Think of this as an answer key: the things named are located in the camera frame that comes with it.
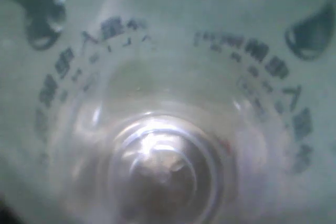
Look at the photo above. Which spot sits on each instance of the translucent bottle black print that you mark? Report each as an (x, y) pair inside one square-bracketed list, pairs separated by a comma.
[(168, 98)]

